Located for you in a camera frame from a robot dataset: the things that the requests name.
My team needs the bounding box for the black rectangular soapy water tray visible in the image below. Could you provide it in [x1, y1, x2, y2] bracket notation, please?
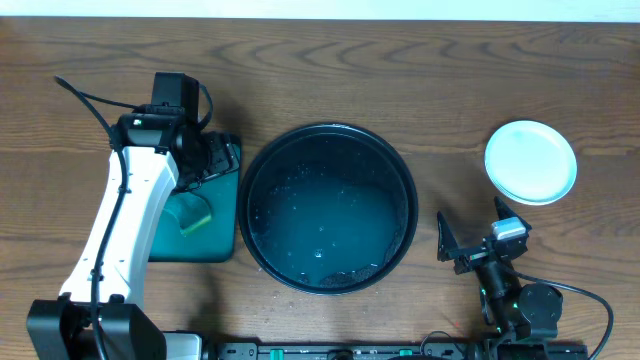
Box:
[147, 132, 243, 264]

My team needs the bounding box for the mint green plate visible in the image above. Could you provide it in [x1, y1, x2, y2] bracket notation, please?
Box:
[484, 120, 578, 206]

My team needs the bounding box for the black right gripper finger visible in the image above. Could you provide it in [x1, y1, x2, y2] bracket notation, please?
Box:
[493, 196, 532, 231]
[437, 211, 459, 262]

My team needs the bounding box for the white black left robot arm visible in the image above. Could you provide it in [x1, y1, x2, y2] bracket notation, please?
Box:
[26, 113, 241, 359]

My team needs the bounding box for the black round tray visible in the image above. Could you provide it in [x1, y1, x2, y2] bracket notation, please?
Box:
[237, 123, 419, 295]

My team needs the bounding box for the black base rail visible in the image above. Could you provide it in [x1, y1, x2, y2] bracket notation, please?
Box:
[164, 341, 589, 360]

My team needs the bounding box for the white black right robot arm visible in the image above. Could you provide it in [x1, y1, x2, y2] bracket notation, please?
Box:
[437, 197, 588, 359]

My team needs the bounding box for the green yellow sponge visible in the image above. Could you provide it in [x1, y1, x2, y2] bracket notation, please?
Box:
[162, 192, 213, 236]

